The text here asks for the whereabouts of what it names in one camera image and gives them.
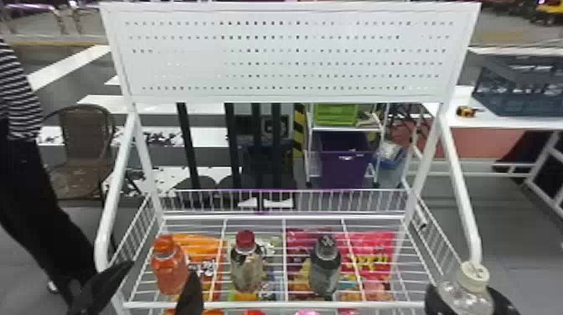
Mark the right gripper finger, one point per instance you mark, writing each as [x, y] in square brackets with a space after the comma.
[432, 301]
[503, 304]

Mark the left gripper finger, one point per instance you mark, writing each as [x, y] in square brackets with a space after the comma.
[100, 288]
[192, 297]

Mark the clear bottle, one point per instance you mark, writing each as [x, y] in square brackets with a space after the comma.
[466, 294]

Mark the orange bottle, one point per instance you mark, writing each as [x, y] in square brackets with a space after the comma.
[169, 268]

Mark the orange snack packet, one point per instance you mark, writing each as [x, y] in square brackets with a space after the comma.
[200, 248]

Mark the brown bottle with red cap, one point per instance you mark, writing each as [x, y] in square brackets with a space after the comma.
[246, 268]

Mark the pink snack packet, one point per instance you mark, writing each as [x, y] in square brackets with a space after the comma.
[369, 255]

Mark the dark bottle with grey cap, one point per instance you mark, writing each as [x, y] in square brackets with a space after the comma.
[324, 270]

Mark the blue basket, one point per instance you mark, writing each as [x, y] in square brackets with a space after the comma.
[389, 156]

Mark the brown chair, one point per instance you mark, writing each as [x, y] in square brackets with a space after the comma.
[85, 136]

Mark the purple crate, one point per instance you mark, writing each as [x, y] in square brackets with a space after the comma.
[345, 165]

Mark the white side table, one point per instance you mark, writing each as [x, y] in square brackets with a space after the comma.
[492, 121]

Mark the white shelf trolley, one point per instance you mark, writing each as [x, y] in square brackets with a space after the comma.
[310, 149]

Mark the yellow tape measure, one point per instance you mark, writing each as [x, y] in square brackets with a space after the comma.
[465, 111]

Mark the blue crate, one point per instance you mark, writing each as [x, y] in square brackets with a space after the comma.
[519, 101]

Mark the person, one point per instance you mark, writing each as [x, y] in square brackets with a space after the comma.
[17, 101]

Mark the green basket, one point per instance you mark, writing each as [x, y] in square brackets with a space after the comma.
[335, 115]

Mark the black post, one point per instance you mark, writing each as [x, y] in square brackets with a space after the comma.
[233, 145]
[188, 145]

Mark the striped post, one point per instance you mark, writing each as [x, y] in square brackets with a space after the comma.
[299, 132]

